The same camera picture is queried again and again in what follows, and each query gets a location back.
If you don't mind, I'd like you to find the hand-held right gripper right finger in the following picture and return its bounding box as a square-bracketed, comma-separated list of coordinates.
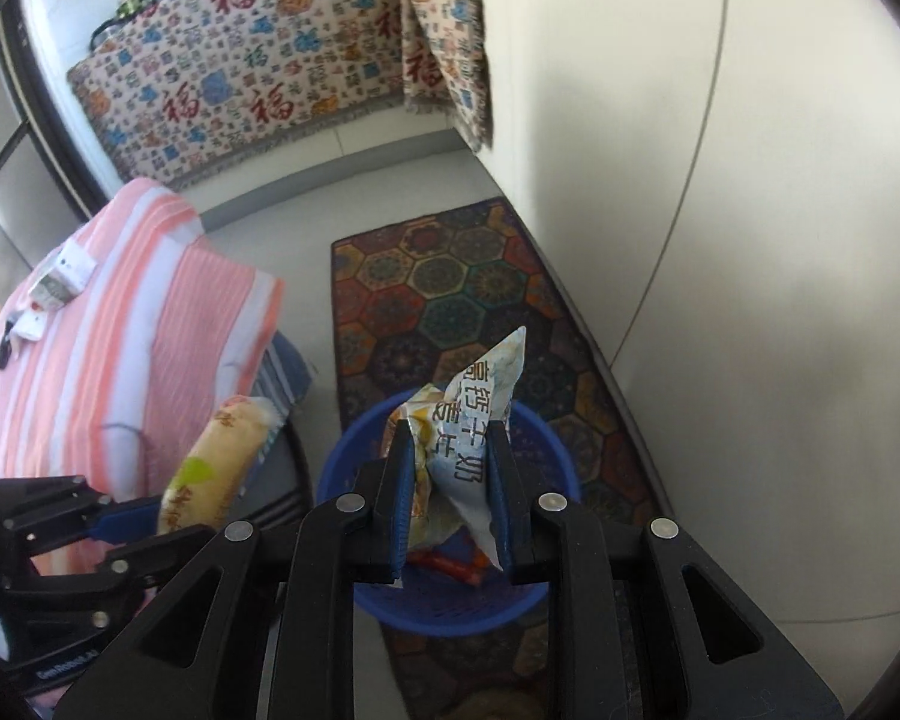
[486, 420, 845, 720]

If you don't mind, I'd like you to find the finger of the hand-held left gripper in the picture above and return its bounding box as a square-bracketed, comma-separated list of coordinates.
[0, 474, 164, 550]
[0, 540, 196, 635]

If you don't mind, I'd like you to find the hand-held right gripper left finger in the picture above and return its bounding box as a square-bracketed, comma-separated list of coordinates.
[52, 420, 421, 720]

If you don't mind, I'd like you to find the yellow snack packet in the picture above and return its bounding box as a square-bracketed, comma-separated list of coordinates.
[386, 384, 458, 548]

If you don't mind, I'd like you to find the cream green bread packet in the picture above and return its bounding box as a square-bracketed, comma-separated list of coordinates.
[157, 394, 282, 535]

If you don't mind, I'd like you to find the blue plastic basket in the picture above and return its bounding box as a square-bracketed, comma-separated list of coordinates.
[316, 384, 582, 635]

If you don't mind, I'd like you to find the white blue snack packet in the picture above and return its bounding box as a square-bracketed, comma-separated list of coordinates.
[427, 326, 530, 571]

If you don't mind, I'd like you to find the orange chip bag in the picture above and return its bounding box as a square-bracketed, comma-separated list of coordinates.
[409, 549, 496, 586]

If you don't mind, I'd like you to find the dark stool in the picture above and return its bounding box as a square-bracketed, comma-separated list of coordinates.
[225, 412, 316, 533]

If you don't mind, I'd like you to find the blue striped cloth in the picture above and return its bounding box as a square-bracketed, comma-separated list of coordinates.
[259, 334, 317, 421]

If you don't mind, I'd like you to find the pink white striped tablecloth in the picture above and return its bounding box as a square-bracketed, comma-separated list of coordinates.
[0, 178, 286, 616]

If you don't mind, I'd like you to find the white crumpled wrapper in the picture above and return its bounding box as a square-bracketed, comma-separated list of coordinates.
[7, 307, 46, 342]

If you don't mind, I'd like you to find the hexagon patterned rug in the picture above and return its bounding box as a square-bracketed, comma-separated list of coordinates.
[330, 196, 672, 720]

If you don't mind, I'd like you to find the silver crumpled wrapper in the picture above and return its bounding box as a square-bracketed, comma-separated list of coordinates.
[28, 274, 72, 308]

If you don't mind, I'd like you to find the white green milk carton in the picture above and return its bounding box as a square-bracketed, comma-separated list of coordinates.
[49, 238, 97, 293]

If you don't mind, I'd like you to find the grey refrigerator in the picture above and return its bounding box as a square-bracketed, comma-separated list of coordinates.
[0, 7, 128, 293]

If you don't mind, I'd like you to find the white kitchen cabinet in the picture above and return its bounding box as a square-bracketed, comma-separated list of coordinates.
[472, 0, 900, 691]

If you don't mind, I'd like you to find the narrow printed blanket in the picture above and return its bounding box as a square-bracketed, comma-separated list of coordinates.
[395, 0, 494, 152]

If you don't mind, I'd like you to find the large printed blanket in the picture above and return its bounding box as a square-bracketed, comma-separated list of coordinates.
[66, 0, 421, 192]

